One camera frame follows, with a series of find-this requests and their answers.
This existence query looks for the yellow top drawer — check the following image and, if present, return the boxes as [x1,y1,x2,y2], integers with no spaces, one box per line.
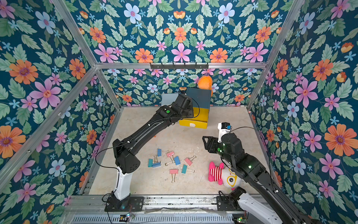
[179,107,209,129]

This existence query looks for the pink binder clip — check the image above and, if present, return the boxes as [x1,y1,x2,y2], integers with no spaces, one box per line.
[184,155,197,166]
[169,169,179,183]
[165,151,175,166]

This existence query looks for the teal binder clip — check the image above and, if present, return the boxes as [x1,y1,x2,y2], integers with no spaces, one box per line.
[181,165,195,174]
[148,159,153,168]

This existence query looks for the pink binder clip bottom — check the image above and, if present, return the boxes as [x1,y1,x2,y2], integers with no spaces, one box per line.
[169,169,179,183]

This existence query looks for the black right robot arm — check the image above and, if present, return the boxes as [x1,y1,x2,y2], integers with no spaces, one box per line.
[202,133,320,224]

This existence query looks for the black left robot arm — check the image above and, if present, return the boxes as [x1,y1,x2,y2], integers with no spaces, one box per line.
[112,94,196,201]

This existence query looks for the dark teal drawer cabinet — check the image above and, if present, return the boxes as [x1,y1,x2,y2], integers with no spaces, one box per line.
[186,88,211,109]

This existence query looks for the light blue white mini drawers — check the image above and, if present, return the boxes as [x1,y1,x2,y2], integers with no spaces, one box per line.
[161,93,179,108]

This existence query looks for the orange plush ball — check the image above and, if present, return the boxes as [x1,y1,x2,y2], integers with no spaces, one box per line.
[197,76,213,90]

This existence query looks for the pink striped plush doll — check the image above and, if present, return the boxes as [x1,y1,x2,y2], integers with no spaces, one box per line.
[208,161,242,190]

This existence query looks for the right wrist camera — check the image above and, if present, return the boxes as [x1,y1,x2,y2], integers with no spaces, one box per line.
[218,122,232,143]

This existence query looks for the black hook rail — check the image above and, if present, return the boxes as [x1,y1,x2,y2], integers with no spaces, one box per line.
[150,63,209,70]

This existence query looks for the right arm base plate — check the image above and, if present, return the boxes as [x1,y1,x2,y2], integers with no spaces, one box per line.
[216,196,242,211]

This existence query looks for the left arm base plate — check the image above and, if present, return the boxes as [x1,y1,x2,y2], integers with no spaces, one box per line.
[104,196,144,212]

